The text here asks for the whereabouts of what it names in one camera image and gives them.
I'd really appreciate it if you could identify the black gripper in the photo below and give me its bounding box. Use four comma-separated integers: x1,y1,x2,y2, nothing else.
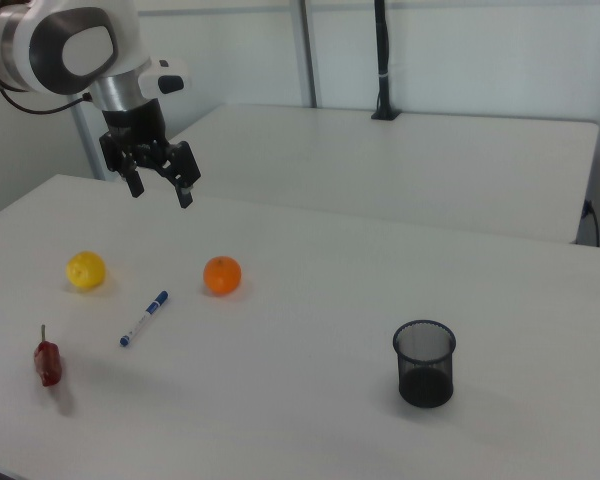
98,97,203,210

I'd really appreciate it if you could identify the blue and white marker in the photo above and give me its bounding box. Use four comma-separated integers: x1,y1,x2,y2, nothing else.
119,290,170,348

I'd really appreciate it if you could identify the orange mandarin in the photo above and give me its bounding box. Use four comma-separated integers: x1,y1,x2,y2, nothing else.
202,255,243,296

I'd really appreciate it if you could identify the yellow bell pepper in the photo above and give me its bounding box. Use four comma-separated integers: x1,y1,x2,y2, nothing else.
65,250,106,290

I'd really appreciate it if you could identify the red chili pepper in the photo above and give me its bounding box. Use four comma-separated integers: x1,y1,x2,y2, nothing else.
33,324,63,388

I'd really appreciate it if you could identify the white side table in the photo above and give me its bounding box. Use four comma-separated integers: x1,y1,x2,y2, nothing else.
167,103,600,246

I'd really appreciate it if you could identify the black mesh pen cup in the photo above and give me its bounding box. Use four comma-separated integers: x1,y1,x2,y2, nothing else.
392,319,457,409

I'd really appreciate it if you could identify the grey partition post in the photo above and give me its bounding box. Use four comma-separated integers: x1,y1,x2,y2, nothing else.
69,105,107,182
288,0,320,108

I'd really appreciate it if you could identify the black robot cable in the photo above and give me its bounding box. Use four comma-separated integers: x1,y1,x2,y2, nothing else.
0,87,92,116

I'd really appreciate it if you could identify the black camera pole with clamp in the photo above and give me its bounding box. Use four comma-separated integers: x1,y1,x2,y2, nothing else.
370,0,401,121

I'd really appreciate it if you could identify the black cable at side table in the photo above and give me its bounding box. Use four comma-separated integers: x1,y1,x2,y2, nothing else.
582,198,600,248

